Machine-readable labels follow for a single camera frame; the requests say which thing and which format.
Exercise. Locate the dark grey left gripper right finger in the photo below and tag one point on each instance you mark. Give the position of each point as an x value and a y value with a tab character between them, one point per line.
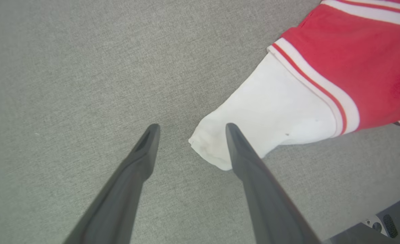
271	210

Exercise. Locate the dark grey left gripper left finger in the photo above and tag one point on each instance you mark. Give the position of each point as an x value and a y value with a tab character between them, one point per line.
118	203

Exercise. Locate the red and white jersey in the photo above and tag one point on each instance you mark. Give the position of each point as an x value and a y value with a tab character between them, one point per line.
349	57

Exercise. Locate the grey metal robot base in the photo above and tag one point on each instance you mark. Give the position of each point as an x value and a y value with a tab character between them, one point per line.
382	227

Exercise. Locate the grey fabric sofa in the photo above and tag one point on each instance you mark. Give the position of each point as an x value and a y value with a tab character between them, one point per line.
67	67

